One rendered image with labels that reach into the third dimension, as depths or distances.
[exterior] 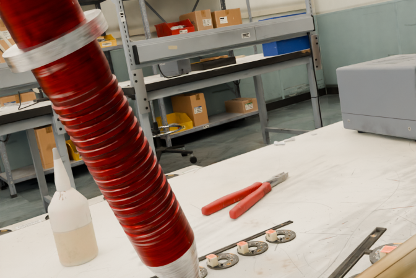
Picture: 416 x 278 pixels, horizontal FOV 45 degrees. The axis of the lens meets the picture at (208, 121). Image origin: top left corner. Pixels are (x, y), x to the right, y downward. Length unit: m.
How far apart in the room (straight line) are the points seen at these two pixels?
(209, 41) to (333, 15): 3.54
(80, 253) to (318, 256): 0.20
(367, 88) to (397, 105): 0.06
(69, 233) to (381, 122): 0.42
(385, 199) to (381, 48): 5.41
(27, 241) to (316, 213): 0.29
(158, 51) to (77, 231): 2.29
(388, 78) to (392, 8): 5.08
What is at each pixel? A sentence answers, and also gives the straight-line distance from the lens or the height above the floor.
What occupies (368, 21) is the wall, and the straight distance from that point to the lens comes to 5.94.
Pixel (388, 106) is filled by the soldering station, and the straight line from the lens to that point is 0.67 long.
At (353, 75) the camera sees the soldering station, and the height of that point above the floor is 0.83.
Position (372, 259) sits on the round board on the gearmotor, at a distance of 0.23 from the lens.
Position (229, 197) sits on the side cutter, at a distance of 0.51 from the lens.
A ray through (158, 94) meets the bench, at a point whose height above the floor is 0.68.
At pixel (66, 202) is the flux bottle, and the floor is 0.80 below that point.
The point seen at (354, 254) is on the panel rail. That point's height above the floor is 0.81.
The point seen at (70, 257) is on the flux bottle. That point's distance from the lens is 0.45.
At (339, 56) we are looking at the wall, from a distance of 6.26.
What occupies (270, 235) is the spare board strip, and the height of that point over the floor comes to 0.76.
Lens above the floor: 0.91
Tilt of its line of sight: 9 degrees down
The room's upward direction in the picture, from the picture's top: 10 degrees counter-clockwise
